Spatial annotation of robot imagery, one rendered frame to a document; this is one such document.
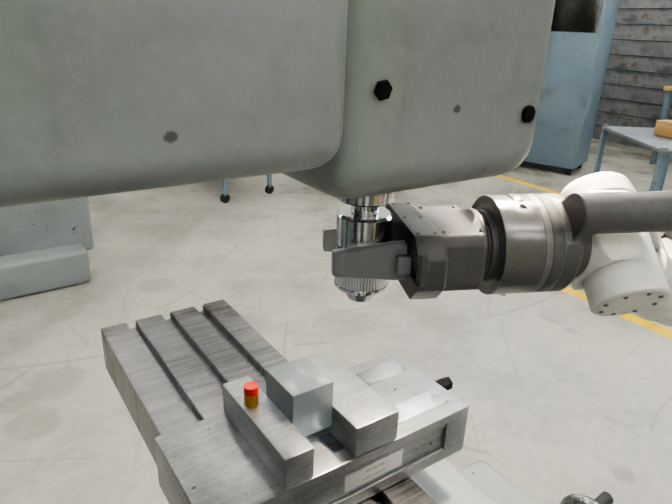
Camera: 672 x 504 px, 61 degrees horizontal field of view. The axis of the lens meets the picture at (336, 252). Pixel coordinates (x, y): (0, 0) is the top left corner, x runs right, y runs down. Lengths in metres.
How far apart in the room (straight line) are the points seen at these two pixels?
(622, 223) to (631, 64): 8.38
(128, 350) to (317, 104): 0.77
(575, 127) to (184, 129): 6.26
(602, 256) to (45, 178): 0.43
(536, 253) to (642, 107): 8.30
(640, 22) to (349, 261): 8.49
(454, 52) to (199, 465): 0.48
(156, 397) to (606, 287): 0.62
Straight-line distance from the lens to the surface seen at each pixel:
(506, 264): 0.49
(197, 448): 0.68
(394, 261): 0.46
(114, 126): 0.25
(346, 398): 0.67
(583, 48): 6.41
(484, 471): 1.09
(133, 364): 0.97
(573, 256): 0.51
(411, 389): 0.77
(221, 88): 0.26
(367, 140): 0.34
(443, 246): 0.45
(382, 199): 0.45
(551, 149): 6.55
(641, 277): 0.54
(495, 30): 0.39
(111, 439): 2.30
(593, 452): 2.39
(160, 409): 0.86
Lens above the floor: 1.41
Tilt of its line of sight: 22 degrees down
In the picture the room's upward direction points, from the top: 2 degrees clockwise
